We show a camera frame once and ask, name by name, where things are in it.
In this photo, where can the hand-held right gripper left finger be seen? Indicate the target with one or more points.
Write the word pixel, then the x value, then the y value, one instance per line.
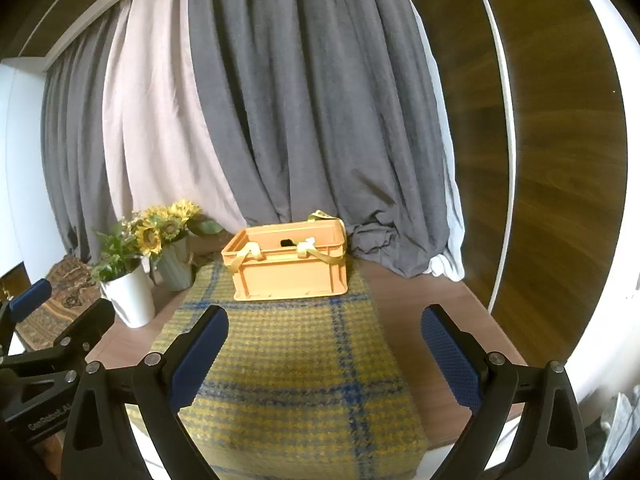
pixel 197 360

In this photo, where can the white sheer curtain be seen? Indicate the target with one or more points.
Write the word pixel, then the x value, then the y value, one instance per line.
pixel 445 200

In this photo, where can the artificial sunflower bouquet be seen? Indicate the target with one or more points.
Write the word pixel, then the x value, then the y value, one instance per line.
pixel 160 227

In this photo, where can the pale pink curtain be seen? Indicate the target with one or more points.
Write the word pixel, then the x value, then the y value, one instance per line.
pixel 160 120

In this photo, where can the orange plastic crate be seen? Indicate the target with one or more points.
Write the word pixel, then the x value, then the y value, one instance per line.
pixel 287 267

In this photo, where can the patterned rug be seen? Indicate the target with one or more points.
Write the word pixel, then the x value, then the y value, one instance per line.
pixel 60 290

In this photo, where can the yellow blue plaid blanket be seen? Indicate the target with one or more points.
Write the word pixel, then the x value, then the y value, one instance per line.
pixel 300 370

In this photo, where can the white hoop tube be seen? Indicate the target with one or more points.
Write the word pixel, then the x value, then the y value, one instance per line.
pixel 500 135

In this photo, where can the green ribbed vase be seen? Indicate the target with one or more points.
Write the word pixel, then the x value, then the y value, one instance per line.
pixel 176 267

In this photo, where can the white ribbed pot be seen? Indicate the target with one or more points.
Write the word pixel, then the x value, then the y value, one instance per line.
pixel 131 295

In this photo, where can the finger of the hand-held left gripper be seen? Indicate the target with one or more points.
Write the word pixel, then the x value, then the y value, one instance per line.
pixel 82 332
pixel 31 299

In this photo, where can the green leafy plant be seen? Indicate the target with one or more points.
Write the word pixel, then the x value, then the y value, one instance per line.
pixel 115 255

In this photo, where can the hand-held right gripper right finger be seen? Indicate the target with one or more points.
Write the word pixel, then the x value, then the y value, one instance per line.
pixel 450 360

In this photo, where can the white crumpled bag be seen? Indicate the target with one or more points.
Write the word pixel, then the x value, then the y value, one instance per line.
pixel 617 435

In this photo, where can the black and white plush toy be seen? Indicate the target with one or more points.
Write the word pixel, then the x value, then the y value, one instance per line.
pixel 288 242

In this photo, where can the grey curtain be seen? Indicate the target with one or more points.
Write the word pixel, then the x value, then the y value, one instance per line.
pixel 75 160
pixel 320 100

